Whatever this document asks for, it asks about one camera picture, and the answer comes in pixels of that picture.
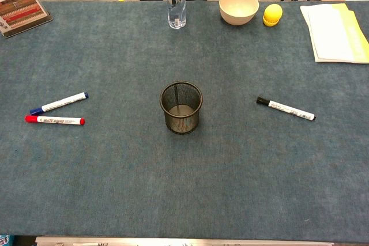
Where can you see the yellow egg-shaped toy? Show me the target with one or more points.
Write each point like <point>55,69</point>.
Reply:
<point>272,14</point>

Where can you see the white paper stack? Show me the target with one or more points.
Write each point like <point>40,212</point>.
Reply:
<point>328,33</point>

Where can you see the blue printed packet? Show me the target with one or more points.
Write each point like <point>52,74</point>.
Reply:
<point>5,240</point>

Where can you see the aluminium rail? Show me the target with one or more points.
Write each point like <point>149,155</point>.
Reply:
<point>184,241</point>

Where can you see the blue-grey felt table mat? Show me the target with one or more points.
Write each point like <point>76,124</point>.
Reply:
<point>184,177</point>

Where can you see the black whiteboard marker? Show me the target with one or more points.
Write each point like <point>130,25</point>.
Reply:
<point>285,108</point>

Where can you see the colourful box at corner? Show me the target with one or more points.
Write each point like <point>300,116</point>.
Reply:
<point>23,12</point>

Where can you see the cream bowl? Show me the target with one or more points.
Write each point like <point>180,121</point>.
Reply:
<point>238,12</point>

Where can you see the black mesh pen holder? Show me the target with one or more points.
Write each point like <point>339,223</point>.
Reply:
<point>181,126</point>

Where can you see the blue whiteboard marker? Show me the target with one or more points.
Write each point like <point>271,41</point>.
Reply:
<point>63,102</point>

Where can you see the yellow-green folder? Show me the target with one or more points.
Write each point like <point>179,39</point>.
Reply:
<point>357,38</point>

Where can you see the red whiteboard marker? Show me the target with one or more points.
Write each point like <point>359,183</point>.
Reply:
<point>54,120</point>

